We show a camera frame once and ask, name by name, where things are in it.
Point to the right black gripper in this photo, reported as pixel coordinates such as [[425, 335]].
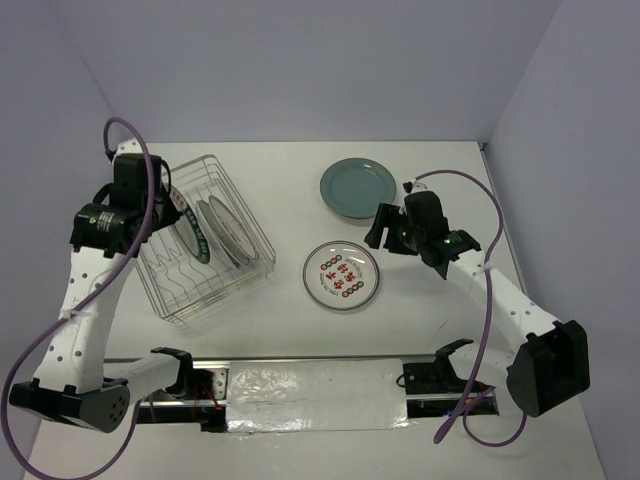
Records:
[[389, 216]]

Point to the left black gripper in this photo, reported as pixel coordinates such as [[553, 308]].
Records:
[[170, 211]]

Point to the teal green plate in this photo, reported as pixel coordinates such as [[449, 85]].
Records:
[[355, 187]]

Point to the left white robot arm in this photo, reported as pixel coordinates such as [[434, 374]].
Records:
[[70, 385]]

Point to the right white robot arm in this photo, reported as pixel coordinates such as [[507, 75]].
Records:
[[551, 364]]

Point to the silver foil sheet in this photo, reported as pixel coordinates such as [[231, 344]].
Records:
[[287, 397]]

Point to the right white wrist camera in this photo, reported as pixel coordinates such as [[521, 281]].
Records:
[[414, 186]]

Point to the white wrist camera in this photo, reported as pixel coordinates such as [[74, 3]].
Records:
[[130, 146], [414, 186]]

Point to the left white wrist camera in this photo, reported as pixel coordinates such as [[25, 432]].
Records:
[[130, 146]]

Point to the wire dish rack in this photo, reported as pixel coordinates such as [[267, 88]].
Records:
[[180, 288]]

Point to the metal base rail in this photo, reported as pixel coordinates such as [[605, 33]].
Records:
[[431, 386]]

